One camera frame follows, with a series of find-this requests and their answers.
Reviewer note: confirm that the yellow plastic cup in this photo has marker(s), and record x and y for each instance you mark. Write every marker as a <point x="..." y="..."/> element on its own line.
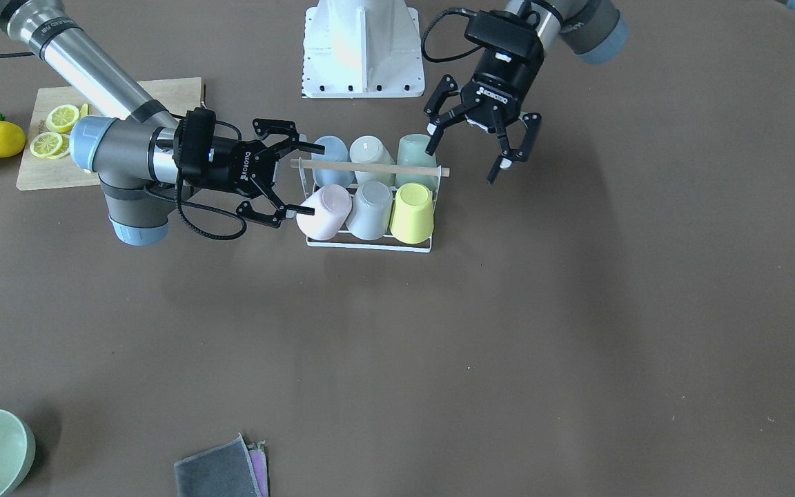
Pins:
<point x="412" y="216"/>

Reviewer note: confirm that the white wire cup holder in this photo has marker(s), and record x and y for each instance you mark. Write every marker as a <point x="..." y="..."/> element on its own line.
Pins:
<point x="344" y="239"/>

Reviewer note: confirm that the pink plastic cup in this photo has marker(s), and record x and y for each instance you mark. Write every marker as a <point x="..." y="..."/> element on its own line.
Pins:
<point x="331" y="206"/>

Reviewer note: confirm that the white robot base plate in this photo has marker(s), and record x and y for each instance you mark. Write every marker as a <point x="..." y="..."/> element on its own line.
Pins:
<point x="362" y="49"/>

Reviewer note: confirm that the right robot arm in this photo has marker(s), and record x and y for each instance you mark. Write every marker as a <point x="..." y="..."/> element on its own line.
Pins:
<point x="149" y="162"/>

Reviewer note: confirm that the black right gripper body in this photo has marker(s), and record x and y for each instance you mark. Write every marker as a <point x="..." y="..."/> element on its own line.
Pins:
<point x="226" y="167"/>

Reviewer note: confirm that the white plastic cup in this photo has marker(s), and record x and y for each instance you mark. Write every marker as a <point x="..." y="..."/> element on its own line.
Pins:
<point x="370" y="150"/>

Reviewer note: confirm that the mint green plastic cup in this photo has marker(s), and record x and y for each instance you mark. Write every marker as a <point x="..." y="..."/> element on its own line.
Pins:
<point x="412" y="152"/>

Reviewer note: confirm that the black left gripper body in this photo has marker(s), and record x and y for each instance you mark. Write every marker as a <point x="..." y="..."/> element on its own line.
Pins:
<point x="499" y="81"/>

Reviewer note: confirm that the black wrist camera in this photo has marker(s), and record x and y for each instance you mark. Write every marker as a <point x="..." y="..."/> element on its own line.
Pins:
<point x="505" y="32"/>
<point x="193" y="142"/>

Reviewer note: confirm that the folded grey cloth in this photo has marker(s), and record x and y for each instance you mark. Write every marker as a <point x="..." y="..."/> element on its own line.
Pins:
<point x="234" y="469"/>

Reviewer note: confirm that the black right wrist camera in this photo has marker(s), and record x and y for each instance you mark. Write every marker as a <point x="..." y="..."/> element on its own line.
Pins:
<point x="193" y="142"/>

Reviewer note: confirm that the lemon slice upper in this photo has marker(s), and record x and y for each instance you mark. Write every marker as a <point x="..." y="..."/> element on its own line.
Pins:
<point x="62" y="118"/>

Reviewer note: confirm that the grey plastic cup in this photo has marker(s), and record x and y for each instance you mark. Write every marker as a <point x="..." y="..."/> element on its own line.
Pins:
<point x="371" y="211"/>

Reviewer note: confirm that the lemon slice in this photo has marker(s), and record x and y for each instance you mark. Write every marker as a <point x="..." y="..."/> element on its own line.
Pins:
<point x="62" y="118"/>
<point x="50" y="145"/>

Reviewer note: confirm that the wooden cutting board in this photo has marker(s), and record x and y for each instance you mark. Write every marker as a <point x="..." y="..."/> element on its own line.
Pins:
<point x="36" y="173"/>

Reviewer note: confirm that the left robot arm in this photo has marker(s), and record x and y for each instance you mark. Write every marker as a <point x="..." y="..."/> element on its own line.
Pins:
<point x="595" y="31"/>

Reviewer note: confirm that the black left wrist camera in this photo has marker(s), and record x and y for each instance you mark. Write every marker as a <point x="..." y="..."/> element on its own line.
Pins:
<point x="505" y="32"/>

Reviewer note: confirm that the lemon slice lower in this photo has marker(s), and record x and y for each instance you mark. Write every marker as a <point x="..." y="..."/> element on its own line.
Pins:
<point x="50" y="145"/>

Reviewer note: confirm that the light blue plastic cup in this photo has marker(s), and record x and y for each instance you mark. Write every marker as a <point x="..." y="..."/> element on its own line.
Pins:
<point x="335" y="150"/>

